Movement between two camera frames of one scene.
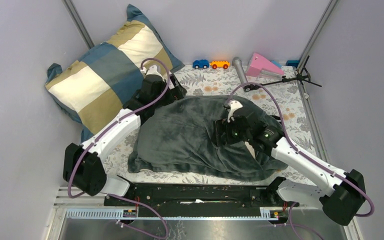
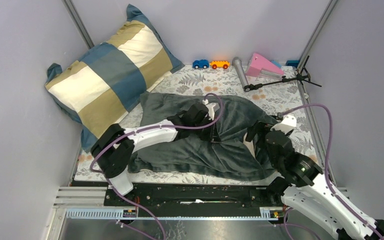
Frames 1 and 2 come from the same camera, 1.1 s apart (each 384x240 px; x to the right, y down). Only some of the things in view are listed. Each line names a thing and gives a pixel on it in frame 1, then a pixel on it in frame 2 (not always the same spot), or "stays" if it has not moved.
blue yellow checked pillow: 96,85 stays
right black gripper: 223,125 to 259,127
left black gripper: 178,93 to 212,135
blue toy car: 201,63 stays
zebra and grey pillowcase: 176,136 stays
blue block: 294,63 stays
